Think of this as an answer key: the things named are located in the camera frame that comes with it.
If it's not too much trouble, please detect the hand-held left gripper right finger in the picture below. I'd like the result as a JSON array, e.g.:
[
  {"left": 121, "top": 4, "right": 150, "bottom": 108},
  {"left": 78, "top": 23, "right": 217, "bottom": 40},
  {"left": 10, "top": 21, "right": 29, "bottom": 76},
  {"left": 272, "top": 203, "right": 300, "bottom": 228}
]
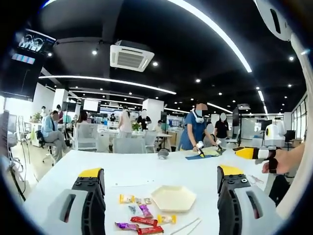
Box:
[{"left": 217, "top": 164, "right": 284, "bottom": 235}]

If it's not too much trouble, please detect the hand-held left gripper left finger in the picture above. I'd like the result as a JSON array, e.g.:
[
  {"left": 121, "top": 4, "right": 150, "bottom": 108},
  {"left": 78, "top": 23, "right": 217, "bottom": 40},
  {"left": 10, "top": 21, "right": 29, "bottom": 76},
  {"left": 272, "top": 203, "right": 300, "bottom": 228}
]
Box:
[{"left": 41, "top": 167, "right": 107, "bottom": 235}]

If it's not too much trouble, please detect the cream hexagonal container plate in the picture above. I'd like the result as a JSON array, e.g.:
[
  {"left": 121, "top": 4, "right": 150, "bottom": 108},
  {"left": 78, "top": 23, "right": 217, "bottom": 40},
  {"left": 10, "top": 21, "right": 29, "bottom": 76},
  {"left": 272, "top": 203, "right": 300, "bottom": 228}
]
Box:
[{"left": 150, "top": 185, "right": 197, "bottom": 212}]

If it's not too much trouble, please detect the purple food packet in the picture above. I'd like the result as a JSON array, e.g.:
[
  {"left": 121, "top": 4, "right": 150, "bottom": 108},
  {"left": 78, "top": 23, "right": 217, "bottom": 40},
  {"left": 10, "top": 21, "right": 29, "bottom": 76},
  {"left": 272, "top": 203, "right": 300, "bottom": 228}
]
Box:
[
  {"left": 114, "top": 221, "right": 140, "bottom": 232},
  {"left": 138, "top": 204, "right": 154, "bottom": 219}
]

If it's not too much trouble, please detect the yellow food packet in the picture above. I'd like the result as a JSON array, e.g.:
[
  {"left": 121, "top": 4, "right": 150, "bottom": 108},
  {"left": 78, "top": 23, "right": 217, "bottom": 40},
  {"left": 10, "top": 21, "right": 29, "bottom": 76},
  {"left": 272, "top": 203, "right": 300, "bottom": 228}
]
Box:
[
  {"left": 119, "top": 193, "right": 135, "bottom": 205},
  {"left": 156, "top": 214, "right": 178, "bottom": 225}
]

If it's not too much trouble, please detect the red food packet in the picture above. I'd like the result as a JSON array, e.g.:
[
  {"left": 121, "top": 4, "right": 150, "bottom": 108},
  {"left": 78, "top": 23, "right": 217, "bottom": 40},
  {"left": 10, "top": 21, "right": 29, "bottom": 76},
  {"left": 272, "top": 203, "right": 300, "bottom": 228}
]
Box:
[
  {"left": 136, "top": 225, "right": 165, "bottom": 235},
  {"left": 130, "top": 216, "right": 159, "bottom": 227}
]

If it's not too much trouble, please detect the person's right hand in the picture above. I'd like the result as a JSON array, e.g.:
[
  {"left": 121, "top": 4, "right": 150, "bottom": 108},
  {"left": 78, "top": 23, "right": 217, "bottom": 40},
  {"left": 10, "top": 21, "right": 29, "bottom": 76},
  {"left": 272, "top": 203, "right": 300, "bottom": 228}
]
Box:
[{"left": 262, "top": 146, "right": 298, "bottom": 175}]

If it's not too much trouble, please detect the white robot with yellow face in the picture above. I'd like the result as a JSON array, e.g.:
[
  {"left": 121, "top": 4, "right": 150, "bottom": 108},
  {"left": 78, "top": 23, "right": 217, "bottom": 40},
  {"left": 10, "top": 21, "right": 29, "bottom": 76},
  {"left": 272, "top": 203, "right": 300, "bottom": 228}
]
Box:
[{"left": 265, "top": 123, "right": 286, "bottom": 148}]

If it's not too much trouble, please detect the black computer monitor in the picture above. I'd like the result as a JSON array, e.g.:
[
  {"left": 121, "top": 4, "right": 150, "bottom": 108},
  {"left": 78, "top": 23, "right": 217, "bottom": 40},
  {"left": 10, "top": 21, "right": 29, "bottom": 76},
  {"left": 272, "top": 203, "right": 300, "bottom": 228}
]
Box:
[{"left": 285, "top": 130, "right": 297, "bottom": 143}]

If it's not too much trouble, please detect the blue table mat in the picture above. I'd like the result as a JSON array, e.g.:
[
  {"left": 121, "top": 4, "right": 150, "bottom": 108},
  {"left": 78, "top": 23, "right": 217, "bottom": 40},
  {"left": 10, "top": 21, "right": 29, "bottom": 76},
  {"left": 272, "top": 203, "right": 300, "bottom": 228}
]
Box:
[{"left": 184, "top": 146, "right": 227, "bottom": 161}]

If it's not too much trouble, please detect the white mesh chair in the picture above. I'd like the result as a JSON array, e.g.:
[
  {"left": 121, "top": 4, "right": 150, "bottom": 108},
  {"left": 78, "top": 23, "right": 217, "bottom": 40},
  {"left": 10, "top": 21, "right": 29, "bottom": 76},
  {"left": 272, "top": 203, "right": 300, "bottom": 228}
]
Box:
[{"left": 72, "top": 123, "right": 99, "bottom": 151}]

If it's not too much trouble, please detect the black office chair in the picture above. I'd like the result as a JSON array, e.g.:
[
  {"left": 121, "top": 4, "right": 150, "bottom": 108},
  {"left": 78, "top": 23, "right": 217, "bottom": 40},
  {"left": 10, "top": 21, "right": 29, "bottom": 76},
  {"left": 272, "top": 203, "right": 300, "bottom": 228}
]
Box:
[{"left": 35, "top": 129, "right": 56, "bottom": 167}]

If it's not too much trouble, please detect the grey mesh chair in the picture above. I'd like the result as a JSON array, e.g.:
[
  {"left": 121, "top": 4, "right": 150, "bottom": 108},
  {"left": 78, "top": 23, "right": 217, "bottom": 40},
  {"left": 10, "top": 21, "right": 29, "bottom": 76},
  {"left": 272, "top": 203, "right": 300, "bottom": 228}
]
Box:
[{"left": 112, "top": 137, "right": 147, "bottom": 154}]

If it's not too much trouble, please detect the white presentation screen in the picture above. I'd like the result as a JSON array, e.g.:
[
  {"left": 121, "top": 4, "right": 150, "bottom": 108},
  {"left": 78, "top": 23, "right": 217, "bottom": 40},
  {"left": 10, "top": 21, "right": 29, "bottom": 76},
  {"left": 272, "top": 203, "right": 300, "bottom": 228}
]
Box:
[{"left": 83, "top": 98, "right": 100, "bottom": 112}]

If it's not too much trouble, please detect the long ceiling light strip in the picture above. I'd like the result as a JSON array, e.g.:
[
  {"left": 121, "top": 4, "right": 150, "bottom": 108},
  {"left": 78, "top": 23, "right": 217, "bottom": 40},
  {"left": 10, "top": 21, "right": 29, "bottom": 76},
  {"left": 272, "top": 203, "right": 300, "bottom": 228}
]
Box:
[
  {"left": 168, "top": 0, "right": 253, "bottom": 73},
  {"left": 38, "top": 75, "right": 177, "bottom": 95}
]

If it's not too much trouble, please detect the white worn device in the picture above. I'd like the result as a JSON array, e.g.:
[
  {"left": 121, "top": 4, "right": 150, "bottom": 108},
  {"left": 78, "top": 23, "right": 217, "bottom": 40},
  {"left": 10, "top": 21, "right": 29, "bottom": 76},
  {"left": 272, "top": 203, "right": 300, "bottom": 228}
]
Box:
[{"left": 253, "top": 0, "right": 313, "bottom": 43}]

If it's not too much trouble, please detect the ceiling air conditioner unit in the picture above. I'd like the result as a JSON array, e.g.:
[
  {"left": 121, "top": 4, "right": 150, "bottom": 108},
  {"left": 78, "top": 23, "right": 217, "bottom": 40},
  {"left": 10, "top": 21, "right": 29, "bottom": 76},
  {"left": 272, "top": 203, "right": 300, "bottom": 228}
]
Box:
[{"left": 109, "top": 40, "right": 156, "bottom": 73}]

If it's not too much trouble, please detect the ceiling-hung display screen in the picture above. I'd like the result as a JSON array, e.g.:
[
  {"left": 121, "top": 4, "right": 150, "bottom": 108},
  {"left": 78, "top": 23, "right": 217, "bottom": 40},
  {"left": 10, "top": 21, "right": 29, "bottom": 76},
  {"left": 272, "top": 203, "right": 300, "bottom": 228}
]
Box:
[{"left": 17, "top": 28, "right": 57, "bottom": 54}]

